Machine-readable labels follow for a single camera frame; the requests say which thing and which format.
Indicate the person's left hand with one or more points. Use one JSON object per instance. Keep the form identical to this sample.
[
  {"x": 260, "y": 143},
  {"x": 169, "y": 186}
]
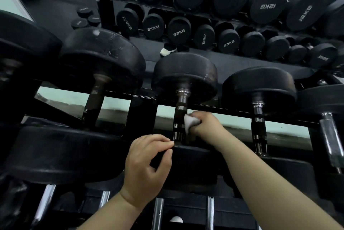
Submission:
[{"x": 139, "y": 168}]

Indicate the person's right hand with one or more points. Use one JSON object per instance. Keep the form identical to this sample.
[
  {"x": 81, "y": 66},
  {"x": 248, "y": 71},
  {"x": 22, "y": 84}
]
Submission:
[{"x": 211, "y": 127}]

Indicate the person's right fingers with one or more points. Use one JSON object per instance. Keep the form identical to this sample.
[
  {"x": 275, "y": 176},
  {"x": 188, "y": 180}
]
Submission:
[{"x": 201, "y": 119}]

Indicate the person's left thumb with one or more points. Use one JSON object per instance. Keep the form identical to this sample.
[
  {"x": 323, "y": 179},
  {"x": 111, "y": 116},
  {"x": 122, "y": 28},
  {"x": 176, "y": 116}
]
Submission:
[{"x": 162, "y": 160}]

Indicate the white wiping cloth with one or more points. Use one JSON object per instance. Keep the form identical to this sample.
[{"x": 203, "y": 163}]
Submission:
[{"x": 191, "y": 123}]

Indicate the person's left forearm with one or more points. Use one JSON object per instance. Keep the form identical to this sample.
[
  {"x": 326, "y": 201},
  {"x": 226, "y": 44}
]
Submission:
[{"x": 107, "y": 219}]

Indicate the person's right forearm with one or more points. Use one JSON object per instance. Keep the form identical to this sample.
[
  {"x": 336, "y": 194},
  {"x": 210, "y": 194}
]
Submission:
[{"x": 268, "y": 189}]

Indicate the black metal dumbbell rack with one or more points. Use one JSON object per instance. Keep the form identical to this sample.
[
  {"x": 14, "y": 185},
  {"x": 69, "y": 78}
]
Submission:
[{"x": 142, "y": 119}]

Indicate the white round object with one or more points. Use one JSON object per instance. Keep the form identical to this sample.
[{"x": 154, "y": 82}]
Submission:
[{"x": 176, "y": 220}]

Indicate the small black hex dumbbell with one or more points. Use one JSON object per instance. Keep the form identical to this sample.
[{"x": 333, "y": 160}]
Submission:
[
  {"x": 79, "y": 24},
  {"x": 94, "y": 20},
  {"x": 84, "y": 11}
]

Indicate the large wall mirror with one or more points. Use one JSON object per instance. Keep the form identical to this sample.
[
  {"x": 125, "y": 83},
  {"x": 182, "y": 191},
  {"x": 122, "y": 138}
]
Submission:
[{"x": 242, "y": 63}]

